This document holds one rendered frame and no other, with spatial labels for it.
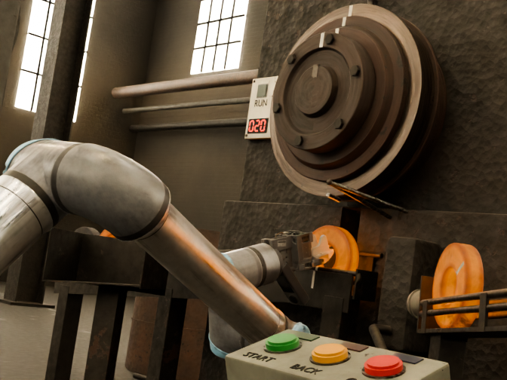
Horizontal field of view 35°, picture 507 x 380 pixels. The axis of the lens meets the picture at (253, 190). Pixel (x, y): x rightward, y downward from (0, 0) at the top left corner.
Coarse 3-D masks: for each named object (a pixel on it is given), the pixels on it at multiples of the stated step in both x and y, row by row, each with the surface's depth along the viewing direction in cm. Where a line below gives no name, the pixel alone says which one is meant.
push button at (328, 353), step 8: (328, 344) 91; (336, 344) 91; (312, 352) 90; (320, 352) 88; (328, 352) 88; (336, 352) 88; (344, 352) 88; (320, 360) 88; (328, 360) 87; (336, 360) 88
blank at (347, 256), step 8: (312, 232) 194; (320, 232) 192; (328, 232) 190; (336, 232) 188; (344, 232) 187; (328, 240) 190; (336, 240) 188; (344, 240) 186; (352, 240) 187; (336, 248) 187; (344, 248) 186; (352, 248) 185; (336, 256) 187; (344, 256) 185; (352, 256) 184; (336, 264) 187; (344, 264) 185; (352, 264) 184
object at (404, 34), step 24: (384, 24) 185; (408, 48) 179; (408, 72) 178; (432, 72) 181; (408, 96) 177; (432, 96) 179; (408, 120) 176; (408, 144) 178; (288, 168) 200; (384, 168) 178; (312, 192) 193; (336, 192) 187
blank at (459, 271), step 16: (448, 256) 146; (464, 256) 139; (480, 256) 140; (448, 272) 146; (464, 272) 138; (480, 272) 137; (432, 288) 151; (448, 288) 147; (464, 288) 136; (480, 288) 136; (448, 304) 143; (464, 304) 136; (448, 320) 141; (464, 320) 138
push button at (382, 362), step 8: (368, 360) 84; (376, 360) 84; (384, 360) 84; (392, 360) 84; (400, 360) 84; (368, 368) 83; (376, 368) 82; (384, 368) 82; (392, 368) 82; (400, 368) 83
